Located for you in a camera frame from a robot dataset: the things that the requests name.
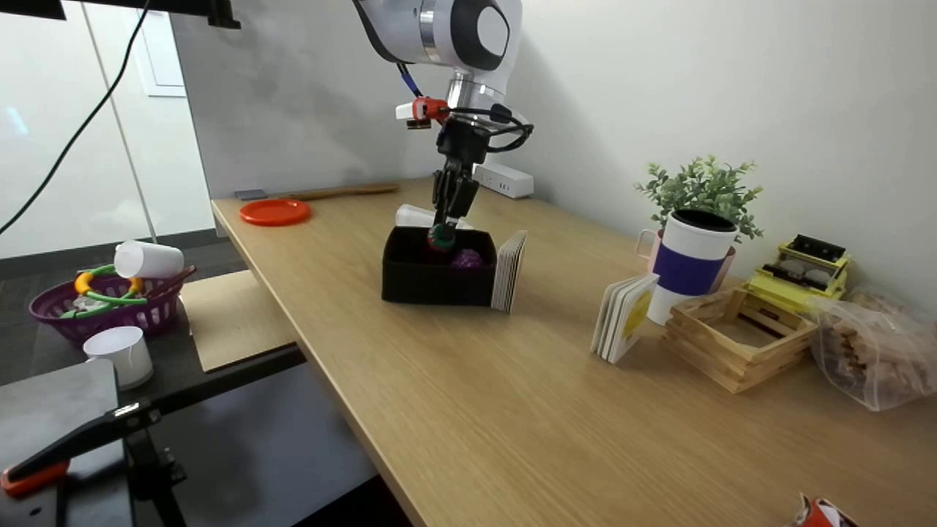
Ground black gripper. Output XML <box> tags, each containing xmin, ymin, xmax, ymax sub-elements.
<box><xmin>428</xmin><ymin>116</ymin><xmax>490</xmax><ymax>237</ymax></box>

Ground red toy strawberry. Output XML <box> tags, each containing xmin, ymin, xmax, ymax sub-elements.
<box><xmin>425</xmin><ymin>220</ymin><xmax>459</xmax><ymax>255</ymax></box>

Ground purple toy grapes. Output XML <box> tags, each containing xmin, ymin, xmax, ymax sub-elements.
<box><xmin>445</xmin><ymin>247</ymin><xmax>490</xmax><ymax>277</ymax></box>

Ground black rectangular box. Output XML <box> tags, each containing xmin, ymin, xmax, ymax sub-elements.
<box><xmin>379</xmin><ymin>222</ymin><xmax>505</xmax><ymax>312</ymax></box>

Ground white power strip box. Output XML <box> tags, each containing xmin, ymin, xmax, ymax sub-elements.
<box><xmin>471</xmin><ymin>161</ymin><xmax>538</xmax><ymax>203</ymax></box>

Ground orange plastic plate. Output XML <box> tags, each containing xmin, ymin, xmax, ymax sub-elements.
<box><xmin>237</xmin><ymin>198</ymin><xmax>316</xmax><ymax>228</ymax></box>

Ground white yellow emoji card stack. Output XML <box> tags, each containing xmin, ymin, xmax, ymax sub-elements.
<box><xmin>589</xmin><ymin>272</ymin><xmax>661</xmax><ymax>369</ymax></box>

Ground white cup blue sleeve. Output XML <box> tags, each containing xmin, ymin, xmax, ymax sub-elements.
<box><xmin>645</xmin><ymin>208</ymin><xmax>742</xmax><ymax>328</ymax></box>

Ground green plant pink pot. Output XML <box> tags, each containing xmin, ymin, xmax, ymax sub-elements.
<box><xmin>635</xmin><ymin>157</ymin><xmax>768</xmax><ymax>297</ymax></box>

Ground brown cardboard sheet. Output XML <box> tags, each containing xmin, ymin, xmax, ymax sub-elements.
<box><xmin>175</xmin><ymin>266</ymin><xmax>303</xmax><ymax>376</ymax></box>

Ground white paper cup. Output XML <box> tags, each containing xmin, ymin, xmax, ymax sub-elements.
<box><xmin>112</xmin><ymin>240</ymin><xmax>188</xmax><ymax>284</ymax></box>

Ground small wooden crate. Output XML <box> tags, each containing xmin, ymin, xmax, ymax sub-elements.
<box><xmin>664</xmin><ymin>284</ymin><xmax>819</xmax><ymax>400</ymax></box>

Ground black overhead bar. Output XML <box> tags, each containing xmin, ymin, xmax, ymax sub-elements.
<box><xmin>0</xmin><ymin>0</ymin><xmax>244</xmax><ymax>31</ymax></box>

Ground purple plastic basket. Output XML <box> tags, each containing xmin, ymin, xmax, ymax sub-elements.
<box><xmin>26</xmin><ymin>265</ymin><xmax>197</xmax><ymax>347</ymax></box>

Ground white lidded cup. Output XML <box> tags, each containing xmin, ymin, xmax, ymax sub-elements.
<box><xmin>79</xmin><ymin>322</ymin><xmax>158</xmax><ymax>394</ymax></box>

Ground clear plastic snack bag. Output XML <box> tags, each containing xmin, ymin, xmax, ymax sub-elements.
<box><xmin>811</xmin><ymin>290</ymin><xmax>937</xmax><ymax>417</ymax></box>

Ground grey flat sheet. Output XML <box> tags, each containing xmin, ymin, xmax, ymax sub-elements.
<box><xmin>0</xmin><ymin>359</ymin><xmax>122</xmax><ymax>471</ymax></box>

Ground red candy wrapper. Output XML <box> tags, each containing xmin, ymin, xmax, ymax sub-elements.
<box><xmin>792</xmin><ymin>492</ymin><xmax>860</xmax><ymax>527</ymax></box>

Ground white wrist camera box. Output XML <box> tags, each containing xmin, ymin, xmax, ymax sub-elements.
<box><xmin>392</xmin><ymin>97</ymin><xmax>453</xmax><ymax>129</ymax></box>

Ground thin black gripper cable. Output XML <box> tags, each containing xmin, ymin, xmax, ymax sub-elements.
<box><xmin>447</xmin><ymin>101</ymin><xmax>538</xmax><ymax>157</ymax></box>

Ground green yellow toy ring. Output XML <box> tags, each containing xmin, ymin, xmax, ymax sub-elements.
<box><xmin>59</xmin><ymin>262</ymin><xmax>150</xmax><ymax>319</ymax></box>

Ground thin black hanging cable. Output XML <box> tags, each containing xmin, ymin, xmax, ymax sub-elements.
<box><xmin>0</xmin><ymin>0</ymin><xmax>155</xmax><ymax>237</ymax></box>

